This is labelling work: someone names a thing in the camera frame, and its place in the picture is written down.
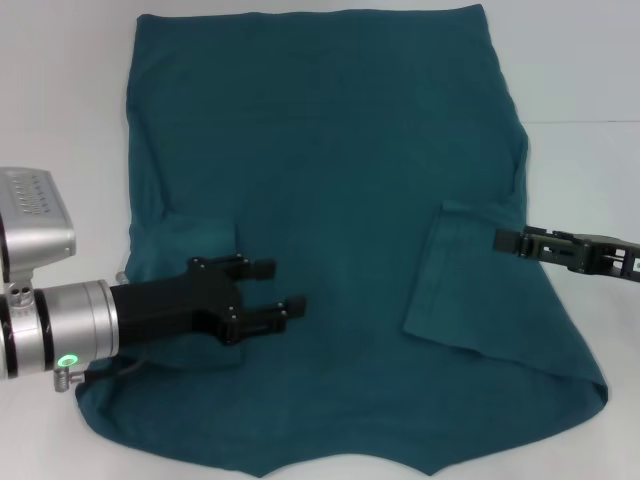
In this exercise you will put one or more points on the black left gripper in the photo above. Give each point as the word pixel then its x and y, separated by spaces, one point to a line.
pixel 160 310

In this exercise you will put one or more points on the blue teal shirt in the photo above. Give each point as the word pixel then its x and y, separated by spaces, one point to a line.
pixel 325 150

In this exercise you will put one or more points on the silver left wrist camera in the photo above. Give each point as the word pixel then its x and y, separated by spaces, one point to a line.
pixel 35 220

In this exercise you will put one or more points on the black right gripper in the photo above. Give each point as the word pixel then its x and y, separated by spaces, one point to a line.
pixel 600 255

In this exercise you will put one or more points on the silver camera mount bracket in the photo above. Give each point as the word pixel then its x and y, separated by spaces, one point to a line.
pixel 20 300

